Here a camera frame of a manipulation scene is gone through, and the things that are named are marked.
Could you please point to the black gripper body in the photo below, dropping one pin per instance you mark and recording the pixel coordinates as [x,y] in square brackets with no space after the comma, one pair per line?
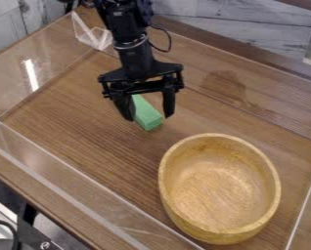
[142,75]

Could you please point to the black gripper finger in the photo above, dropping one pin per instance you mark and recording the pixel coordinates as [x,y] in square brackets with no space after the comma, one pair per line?
[126,105]
[170,96]

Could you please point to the green rectangular block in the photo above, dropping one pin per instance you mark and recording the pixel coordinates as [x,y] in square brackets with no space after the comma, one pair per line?
[148,117]

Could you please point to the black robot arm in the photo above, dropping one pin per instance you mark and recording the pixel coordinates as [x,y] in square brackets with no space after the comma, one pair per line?
[127,18]

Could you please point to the brown wooden bowl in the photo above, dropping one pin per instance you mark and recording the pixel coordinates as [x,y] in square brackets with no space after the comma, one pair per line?
[221,188]

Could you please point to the black table leg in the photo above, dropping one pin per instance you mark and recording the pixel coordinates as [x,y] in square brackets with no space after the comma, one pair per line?
[30,214]

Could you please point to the clear acrylic corner bracket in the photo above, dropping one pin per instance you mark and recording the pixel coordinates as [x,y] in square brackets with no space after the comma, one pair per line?
[96,37]

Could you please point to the clear acrylic front wall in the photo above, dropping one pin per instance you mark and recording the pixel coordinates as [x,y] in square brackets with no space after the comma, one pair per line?
[87,167]

